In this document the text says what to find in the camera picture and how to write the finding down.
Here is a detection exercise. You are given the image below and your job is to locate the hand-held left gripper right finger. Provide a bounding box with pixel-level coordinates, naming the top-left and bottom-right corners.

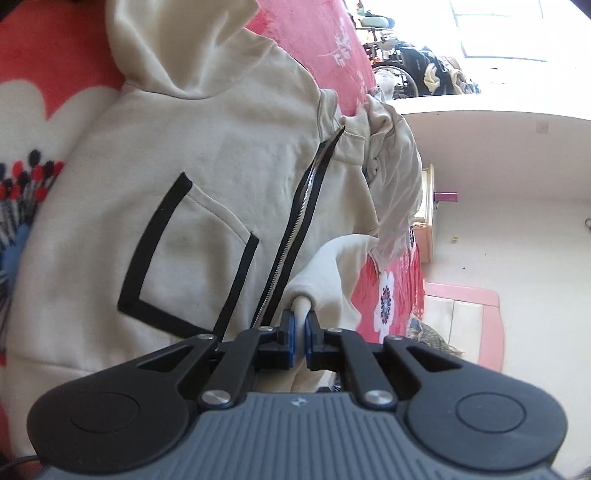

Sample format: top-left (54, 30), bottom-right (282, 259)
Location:
top-left (305, 311), bottom-right (462, 409)

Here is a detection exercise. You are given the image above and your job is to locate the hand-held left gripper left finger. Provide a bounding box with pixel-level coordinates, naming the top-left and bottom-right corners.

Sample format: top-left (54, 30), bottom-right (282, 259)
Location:
top-left (139, 310), bottom-right (296, 409)

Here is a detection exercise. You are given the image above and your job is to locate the beige zip hoodie black trim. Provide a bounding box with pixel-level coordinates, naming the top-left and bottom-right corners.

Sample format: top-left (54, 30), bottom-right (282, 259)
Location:
top-left (6, 0), bottom-right (389, 395)

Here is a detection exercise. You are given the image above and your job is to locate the grey patterned pillow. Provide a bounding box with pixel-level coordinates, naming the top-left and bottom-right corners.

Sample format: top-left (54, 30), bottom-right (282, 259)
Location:
top-left (405, 313), bottom-right (463, 357)

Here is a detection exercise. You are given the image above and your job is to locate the pink headboard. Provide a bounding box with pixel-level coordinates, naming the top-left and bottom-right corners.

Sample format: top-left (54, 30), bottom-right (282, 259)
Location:
top-left (422, 281), bottom-right (502, 374)

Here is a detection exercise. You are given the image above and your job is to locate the cream nightstand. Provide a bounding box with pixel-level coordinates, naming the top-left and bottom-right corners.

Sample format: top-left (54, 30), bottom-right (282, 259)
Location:
top-left (412, 164), bottom-right (438, 264)

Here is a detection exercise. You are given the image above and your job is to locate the grey-beige crumpled garment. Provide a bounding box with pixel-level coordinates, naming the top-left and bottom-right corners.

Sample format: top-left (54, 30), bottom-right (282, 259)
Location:
top-left (360, 90), bottom-right (424, 274)

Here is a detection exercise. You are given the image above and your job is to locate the wheelchair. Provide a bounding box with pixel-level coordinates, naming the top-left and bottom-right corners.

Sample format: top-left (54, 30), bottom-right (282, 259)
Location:
top-left (358, 13), bottom-right (481, 99)

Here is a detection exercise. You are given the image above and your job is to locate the black jacket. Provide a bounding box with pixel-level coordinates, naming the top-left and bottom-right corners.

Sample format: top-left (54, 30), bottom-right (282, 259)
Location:
top-left (399, 41), bottom-right (481, 96)

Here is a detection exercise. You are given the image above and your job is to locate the red floral blanket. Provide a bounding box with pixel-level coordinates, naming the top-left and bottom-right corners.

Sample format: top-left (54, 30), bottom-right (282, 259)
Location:
top-left (0, 0), bottom-right (426, 462)

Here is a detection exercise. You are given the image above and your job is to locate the black cable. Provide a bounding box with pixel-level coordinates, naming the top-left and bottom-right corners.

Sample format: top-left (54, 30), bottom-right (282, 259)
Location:
top-left (0, 454), bottom-right (43, 468)

